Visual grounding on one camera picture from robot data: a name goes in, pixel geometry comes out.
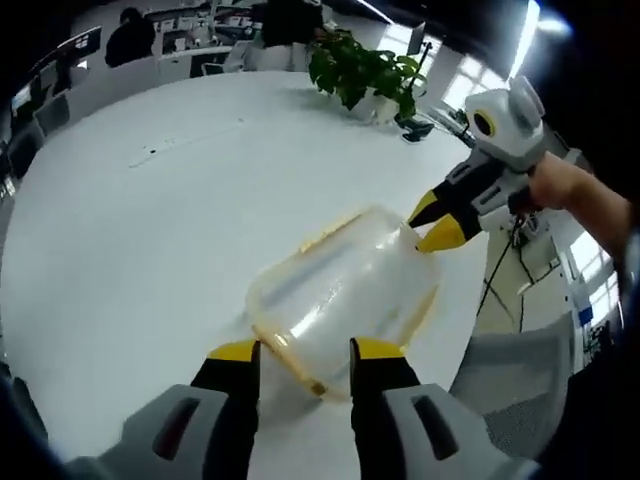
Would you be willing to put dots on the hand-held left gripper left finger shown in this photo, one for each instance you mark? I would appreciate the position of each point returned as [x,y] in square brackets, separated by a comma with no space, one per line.
[220,400]

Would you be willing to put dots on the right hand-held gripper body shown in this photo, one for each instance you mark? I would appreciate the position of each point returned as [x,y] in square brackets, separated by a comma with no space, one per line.
[515,130]

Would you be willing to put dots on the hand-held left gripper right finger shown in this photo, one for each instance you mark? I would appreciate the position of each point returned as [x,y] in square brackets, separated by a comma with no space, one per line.
[380,400]

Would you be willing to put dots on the clear plastic box yellow buckles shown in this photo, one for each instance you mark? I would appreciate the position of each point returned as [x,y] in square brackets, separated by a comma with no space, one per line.
[340,300]

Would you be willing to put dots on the person's right hand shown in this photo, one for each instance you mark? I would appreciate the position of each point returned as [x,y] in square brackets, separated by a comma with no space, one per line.
[557,182]

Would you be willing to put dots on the long ceiling light strip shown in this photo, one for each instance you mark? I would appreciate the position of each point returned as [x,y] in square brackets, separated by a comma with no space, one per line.
[525,35]

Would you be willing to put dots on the grey mesh office chair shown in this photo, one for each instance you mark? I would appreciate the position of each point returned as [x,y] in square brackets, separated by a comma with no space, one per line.
[510,380]

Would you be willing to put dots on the computer monitor on black stand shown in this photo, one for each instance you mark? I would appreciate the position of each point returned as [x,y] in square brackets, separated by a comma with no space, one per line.
[416,39]

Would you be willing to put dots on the green potted plant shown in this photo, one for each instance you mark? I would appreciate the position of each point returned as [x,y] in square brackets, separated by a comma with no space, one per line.
[355,65]

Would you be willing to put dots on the white office chair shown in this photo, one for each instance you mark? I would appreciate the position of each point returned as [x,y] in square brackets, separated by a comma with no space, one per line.
[52,114]

